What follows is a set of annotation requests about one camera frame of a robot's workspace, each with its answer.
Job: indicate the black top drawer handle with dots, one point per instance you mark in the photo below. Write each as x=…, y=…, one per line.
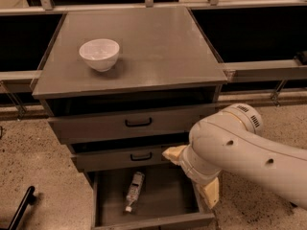
x=142, y=123

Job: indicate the middle grey drawer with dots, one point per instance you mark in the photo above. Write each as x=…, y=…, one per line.
x=102, y=158

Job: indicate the black drawer handle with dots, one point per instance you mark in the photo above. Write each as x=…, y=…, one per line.
x=141, y=157
x=142, y=123

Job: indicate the black middle drawer handle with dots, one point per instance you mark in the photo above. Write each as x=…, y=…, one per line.
x=141, y=157

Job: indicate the blue plastic bottle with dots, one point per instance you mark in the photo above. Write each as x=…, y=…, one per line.
x=134, y=190

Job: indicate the top grey drawer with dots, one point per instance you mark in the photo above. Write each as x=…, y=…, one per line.
x=111, y=126

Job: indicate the grey drawer cabinet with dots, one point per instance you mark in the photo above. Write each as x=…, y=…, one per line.
x=164, y=61

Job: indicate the white ceramic bowl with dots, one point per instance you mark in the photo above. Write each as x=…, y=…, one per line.
x=100, y=54

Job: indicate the black left base leg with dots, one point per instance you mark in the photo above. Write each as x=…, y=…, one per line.
x=28, y=199

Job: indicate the grey drawer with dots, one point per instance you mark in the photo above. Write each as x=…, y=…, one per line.
x=102, y=158
x=168, y=200
x=111, y=126

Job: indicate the bottom grey drawer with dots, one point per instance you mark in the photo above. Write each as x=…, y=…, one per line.
x=168, y=200

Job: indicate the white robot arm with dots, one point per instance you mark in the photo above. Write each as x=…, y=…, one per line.
x=230, y=140

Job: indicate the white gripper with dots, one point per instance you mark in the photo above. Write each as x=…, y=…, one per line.
x=188, y=166

